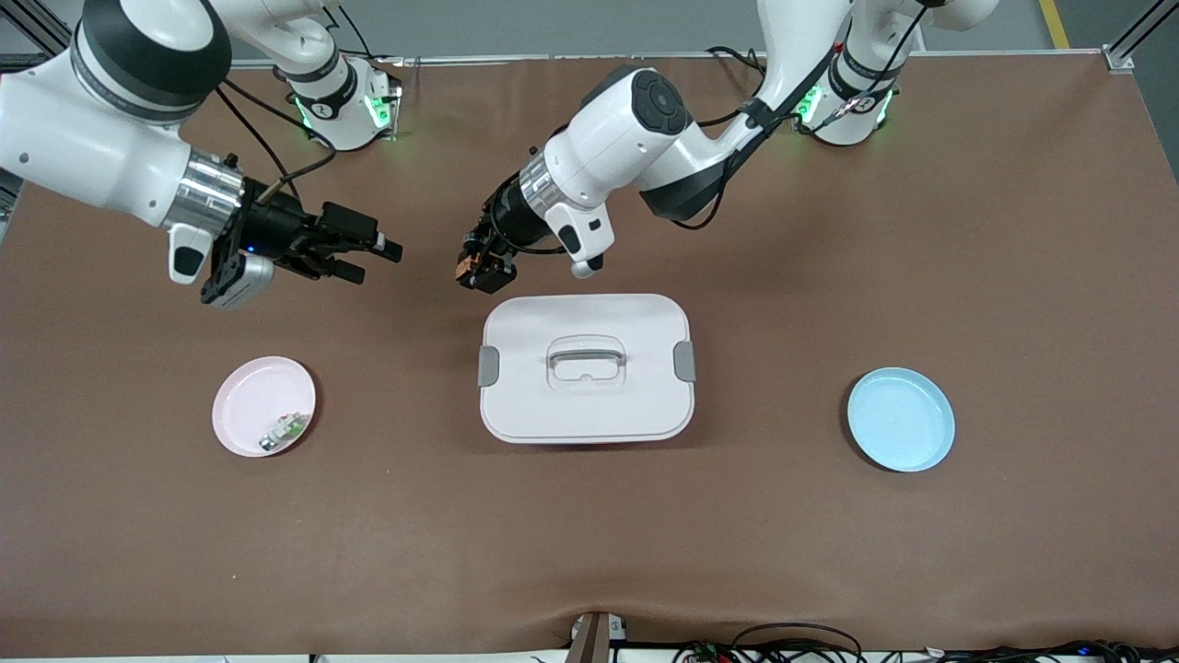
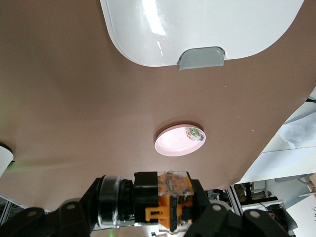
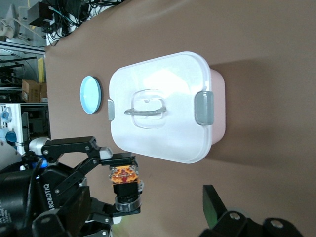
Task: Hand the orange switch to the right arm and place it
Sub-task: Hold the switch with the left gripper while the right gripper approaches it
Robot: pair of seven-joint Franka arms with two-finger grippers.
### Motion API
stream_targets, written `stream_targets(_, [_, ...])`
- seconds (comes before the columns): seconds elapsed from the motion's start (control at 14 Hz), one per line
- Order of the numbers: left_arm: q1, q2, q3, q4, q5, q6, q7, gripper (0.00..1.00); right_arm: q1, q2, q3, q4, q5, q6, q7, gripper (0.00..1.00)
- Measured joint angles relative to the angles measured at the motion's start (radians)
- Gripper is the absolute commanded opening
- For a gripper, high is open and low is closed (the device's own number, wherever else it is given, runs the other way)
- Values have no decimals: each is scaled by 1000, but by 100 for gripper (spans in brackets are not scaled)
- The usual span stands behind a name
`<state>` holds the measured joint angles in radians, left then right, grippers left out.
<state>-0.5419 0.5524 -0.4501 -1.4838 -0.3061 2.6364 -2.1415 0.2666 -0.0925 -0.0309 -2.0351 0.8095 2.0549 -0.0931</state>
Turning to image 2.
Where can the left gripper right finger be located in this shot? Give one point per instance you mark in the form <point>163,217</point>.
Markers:
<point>234,224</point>

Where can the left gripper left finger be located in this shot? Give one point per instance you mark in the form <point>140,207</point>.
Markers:
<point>61,219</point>

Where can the orange push-button switch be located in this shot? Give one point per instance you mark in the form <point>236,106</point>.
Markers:
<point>145,197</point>

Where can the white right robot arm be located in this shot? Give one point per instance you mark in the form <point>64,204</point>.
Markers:
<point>5,160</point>

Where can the white desk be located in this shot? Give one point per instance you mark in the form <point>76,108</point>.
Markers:
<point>284,163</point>

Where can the pink round plate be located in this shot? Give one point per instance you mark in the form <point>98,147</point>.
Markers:
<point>172,145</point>

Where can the translucent plastic bag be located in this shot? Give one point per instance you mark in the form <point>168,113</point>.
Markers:
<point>301,130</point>

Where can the brown table mat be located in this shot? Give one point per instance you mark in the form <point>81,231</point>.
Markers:
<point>74,98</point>

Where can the grey box latch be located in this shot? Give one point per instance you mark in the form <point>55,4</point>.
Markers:
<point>201,58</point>

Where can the white lidded storage box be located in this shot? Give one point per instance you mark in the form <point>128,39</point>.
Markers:
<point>222,24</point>

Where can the green push-button switch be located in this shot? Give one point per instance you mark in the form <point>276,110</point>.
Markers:
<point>195,133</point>

